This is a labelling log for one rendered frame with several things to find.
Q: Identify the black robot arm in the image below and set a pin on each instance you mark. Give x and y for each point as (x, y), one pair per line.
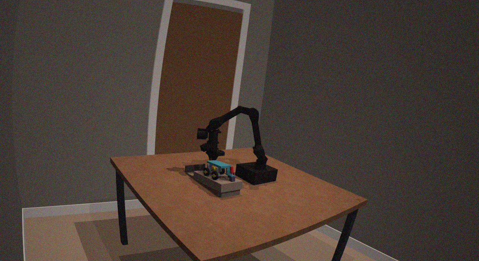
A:
(217, 122)

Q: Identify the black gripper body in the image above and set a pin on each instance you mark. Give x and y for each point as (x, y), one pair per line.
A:
(215, 150)

